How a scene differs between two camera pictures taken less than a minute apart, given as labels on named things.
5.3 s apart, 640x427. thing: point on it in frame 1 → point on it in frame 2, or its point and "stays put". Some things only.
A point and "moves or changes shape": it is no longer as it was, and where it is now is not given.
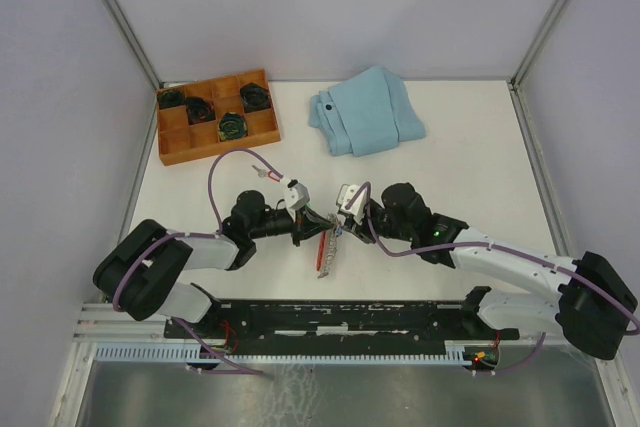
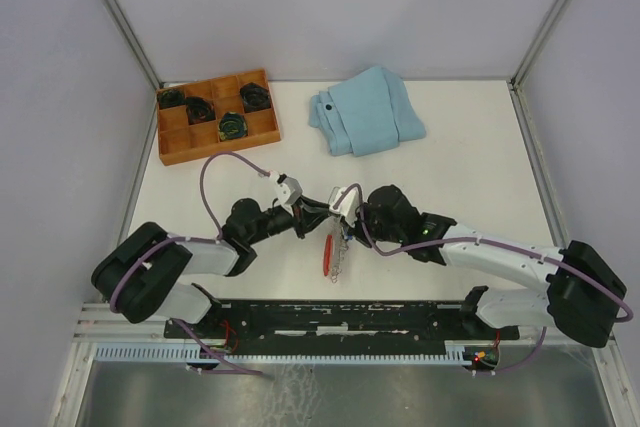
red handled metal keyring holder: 326,250 moves or changes shape
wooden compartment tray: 215,115 stays put
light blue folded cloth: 366,114 stays put
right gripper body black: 382,225 stays put
